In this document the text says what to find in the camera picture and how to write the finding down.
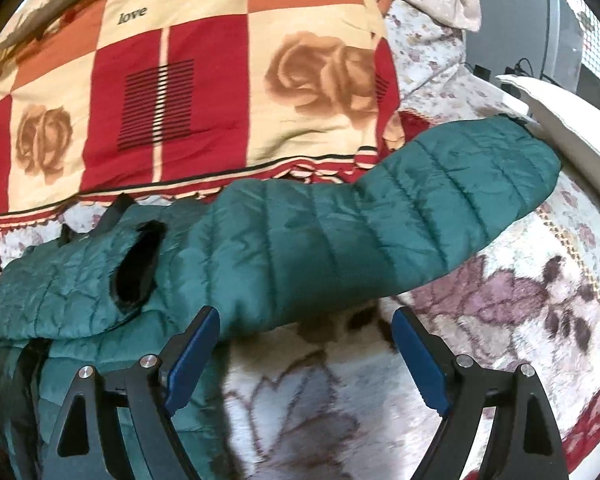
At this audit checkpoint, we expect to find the green quilted puffer jacket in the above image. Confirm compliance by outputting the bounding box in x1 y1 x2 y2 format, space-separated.
0 116 560 479

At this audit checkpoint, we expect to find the white floral plush blanket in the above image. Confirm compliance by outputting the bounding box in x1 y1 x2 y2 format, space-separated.
223 168 600 479

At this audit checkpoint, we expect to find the red cream rose quilt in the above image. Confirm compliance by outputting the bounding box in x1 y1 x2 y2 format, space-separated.
0 0 404 223

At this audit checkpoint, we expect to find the grey cabinet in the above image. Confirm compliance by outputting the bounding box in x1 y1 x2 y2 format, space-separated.
466 0 600 110

